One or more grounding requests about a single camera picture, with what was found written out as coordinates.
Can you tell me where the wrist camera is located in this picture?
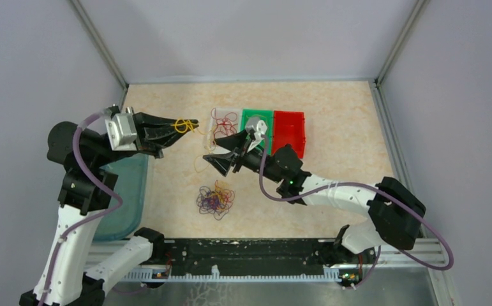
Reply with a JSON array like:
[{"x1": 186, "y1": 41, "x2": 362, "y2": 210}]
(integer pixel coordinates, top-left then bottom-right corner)
[
  {"x1": 244, "y1": 117, "x2": 268, "y2": 152},
  {"x1": 105, "y1": 106, "x2": 138, "y2": 152}
]

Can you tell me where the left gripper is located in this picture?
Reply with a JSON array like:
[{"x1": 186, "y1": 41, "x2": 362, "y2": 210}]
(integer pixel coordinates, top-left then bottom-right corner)
[{"x1": 91, "y1": 105, "x2": 200, "y2": 167}]

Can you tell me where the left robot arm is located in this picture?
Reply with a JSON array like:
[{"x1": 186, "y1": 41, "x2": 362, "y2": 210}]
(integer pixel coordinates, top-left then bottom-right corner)
[{"x1": 19, "y1": 106, "x2": 198, "y2": 305}]

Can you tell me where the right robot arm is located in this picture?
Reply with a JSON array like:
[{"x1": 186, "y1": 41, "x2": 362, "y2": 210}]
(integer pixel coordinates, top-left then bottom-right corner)
[{"x1": 202, "y1": 131, "x2": 426, "y2": 263}]

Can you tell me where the green plastic bin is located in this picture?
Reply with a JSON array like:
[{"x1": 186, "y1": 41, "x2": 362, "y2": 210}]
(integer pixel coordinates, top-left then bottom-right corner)
[{"x1": 240, "y1": 109, "x2": 273, "y2": 154}]

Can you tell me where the cable pile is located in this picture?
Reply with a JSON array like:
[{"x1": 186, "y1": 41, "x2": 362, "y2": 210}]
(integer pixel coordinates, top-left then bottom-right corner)
[{"x1": 197, "y1": 180, "x2": 236, "y2": 221}]

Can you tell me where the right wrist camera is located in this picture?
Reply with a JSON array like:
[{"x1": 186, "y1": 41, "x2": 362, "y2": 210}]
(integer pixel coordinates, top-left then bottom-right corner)
[{"x1": 244, "y1": 117, "x2": 268, "y2": 152}]

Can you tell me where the aluminium frame rail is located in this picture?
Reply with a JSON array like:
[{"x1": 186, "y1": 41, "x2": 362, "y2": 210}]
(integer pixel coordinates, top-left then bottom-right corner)
[{"x1": 62, "y1": 238, "x2": 446, "y2": 283}]

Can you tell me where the teal plastic basin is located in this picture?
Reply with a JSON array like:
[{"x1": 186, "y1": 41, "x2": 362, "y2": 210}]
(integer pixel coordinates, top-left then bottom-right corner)
[{"x1": 93, "y1": 154, "x2": 148, "y2": 242}]

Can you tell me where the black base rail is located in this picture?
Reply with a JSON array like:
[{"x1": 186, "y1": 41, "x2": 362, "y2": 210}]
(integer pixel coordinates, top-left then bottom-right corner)
[{"x1": 146, "y1": 238, "x2": 375, "y2": 277}]

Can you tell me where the red plastic bin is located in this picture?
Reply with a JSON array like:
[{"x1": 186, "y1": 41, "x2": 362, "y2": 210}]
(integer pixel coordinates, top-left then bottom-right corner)
[{"x1": 271, "y1": 110, "x2": 306, "y2": 159}]

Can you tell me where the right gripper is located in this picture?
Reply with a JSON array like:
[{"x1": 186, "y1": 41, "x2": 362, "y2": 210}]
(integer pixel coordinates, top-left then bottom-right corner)
[{"x1": 204, "y1": 128, "x2": 283, "y2": 183}]

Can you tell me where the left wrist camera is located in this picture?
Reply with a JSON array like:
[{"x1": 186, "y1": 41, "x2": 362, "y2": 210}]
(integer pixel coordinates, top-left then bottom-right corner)
[{"x1": 105, "y1": 106, "x2": 138, "y2": 152}]

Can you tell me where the red cable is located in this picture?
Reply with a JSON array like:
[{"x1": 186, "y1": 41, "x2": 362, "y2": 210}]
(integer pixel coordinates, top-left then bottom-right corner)
[{"x1": 210, "y1": 107, "x2": 239, "y2": 147}]

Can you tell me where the white plastic bin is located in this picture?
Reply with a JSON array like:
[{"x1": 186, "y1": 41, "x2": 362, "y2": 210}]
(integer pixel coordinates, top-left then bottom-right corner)
[{"x1": 205, "y1": 107, "x2": 242, "y2": 154}]

